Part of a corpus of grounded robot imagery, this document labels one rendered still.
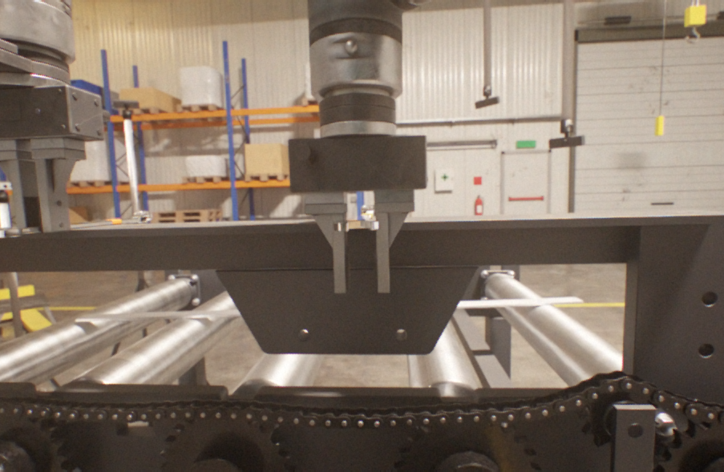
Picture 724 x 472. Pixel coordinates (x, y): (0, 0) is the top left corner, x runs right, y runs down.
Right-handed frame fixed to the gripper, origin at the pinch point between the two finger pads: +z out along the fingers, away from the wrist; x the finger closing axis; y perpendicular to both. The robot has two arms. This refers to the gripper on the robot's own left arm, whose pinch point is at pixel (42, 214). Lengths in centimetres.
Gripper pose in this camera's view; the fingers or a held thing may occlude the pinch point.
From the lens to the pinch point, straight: 56.2
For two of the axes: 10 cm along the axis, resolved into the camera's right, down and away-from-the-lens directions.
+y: 0.7, -1.0, 9.9
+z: 0.3, 9.9, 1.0
